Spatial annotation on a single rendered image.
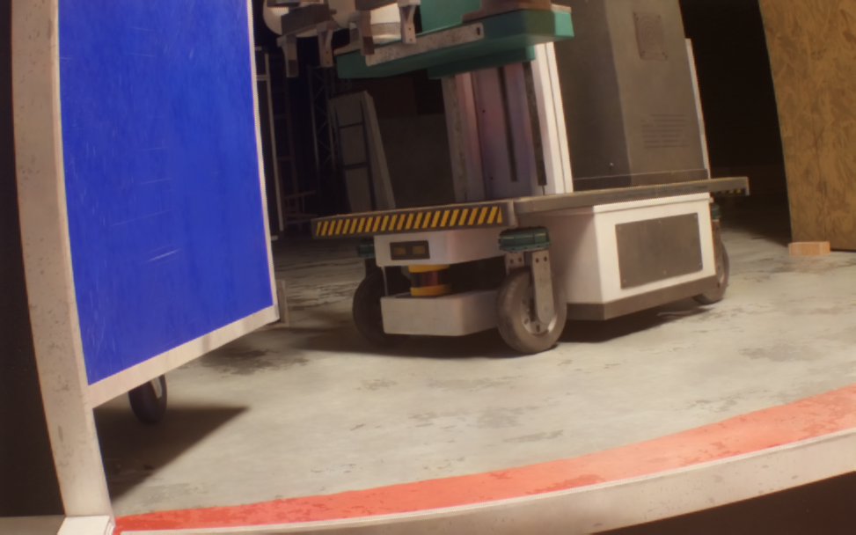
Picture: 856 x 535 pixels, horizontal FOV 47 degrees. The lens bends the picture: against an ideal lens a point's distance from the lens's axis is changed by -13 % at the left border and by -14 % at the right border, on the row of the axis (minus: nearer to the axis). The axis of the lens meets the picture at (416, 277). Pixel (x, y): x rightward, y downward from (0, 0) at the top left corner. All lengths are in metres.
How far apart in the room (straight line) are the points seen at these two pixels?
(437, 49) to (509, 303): 0.60
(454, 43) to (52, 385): 1.87
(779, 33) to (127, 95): 3.25
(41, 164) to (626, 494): 0.44
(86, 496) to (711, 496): 0.43
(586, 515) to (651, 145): 1.98
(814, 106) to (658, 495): 3.45
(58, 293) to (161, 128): 0.86
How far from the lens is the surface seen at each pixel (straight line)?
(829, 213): 4.12
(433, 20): 2.75
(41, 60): 0.69
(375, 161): 11.06
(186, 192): 1.60
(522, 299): 2.32
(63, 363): 0.69
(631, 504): 0.74
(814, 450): 0.80
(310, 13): 2.47
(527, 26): 2.31
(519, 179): 2.67
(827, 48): 4.02
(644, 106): 2.66
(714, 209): 2.84
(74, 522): 0.69
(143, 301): 1.40
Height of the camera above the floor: 0.35
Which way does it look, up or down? 4 degrees down
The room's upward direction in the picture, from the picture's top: 6 degrees counter-clockwise
